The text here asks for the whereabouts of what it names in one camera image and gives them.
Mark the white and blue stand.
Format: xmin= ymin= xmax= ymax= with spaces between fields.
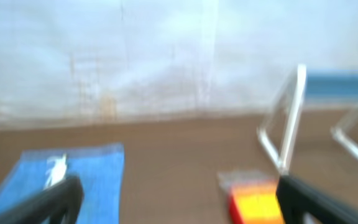
xmin=255 ymin=63 xmax=358 ymax=175

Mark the red and yellow tip box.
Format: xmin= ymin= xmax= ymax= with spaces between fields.
xmin=217 ymin=169 xmax=287 ymax=224

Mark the blue cloth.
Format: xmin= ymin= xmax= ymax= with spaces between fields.
xmin=0 ymin=142 xmax=126 ymax=224

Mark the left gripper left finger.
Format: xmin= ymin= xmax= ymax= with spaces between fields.
xmin=0 ymin=175 xmax=85 ymax=224

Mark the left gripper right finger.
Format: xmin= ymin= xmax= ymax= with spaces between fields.
xmin=275 ymin=174 xmax=358 ymax=224

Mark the white pipette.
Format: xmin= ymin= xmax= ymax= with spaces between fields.
xmin=43 ymin=153 xmax=70 ymax=190

